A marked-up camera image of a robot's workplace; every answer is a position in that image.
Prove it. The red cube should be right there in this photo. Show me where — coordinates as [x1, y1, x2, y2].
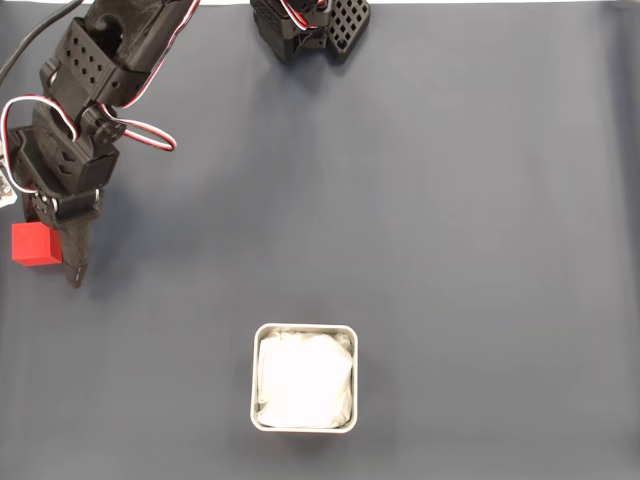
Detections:
[11, 222, 63, 266]

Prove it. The camera board on white mount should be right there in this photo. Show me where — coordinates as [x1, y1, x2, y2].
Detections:
[0, 143, 19, 209]

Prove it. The red white black servo wire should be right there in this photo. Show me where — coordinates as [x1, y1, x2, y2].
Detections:
[1, 95, 81, 197]
[278, 0, 326, 31]
[107, 0, 201, 153]

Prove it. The white square box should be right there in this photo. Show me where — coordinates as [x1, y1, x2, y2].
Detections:
[249, 322, 360, 434]

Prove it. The black camera cable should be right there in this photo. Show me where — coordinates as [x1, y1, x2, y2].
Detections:
[0, 0, 84, 79]

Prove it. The white tissue paper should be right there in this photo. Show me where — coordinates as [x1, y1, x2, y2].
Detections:
[256, 327, 355, 430]

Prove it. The grey table mat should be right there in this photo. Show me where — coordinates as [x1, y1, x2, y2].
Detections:
[0, 2, 640, 480]

